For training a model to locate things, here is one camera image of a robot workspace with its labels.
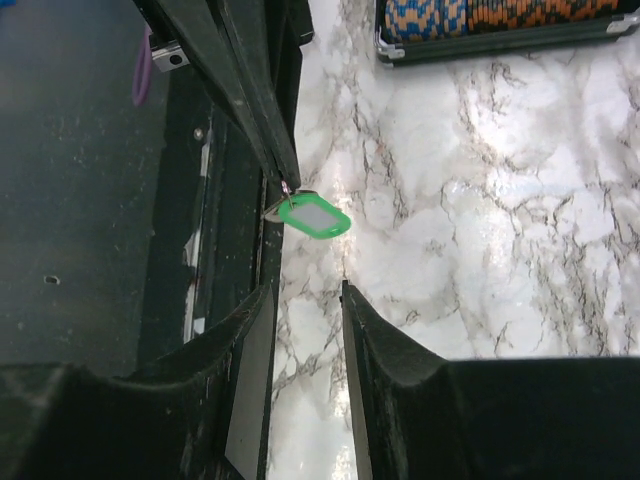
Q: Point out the orange brown chip stack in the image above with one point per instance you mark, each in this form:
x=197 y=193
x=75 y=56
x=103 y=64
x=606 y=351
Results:
x=502 y=15

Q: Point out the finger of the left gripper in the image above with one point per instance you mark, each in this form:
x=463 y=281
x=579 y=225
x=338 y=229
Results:
x=245 y=23
x=199 y=30

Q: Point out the black mounting base plate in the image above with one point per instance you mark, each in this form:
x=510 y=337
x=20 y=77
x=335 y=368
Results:
x=131 y=204

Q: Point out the orange lower chip stack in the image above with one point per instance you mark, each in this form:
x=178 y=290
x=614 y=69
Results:
x=410 y=21

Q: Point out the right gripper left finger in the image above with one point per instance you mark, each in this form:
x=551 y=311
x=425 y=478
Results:
x=200 y=412

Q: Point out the black poker chip case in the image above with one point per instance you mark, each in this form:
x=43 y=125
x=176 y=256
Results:
x=623 y=22

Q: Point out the green key tag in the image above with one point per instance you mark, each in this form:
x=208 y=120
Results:
x=333 y=224

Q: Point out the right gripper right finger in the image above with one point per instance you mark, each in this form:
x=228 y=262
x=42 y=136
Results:
x=416 y=415

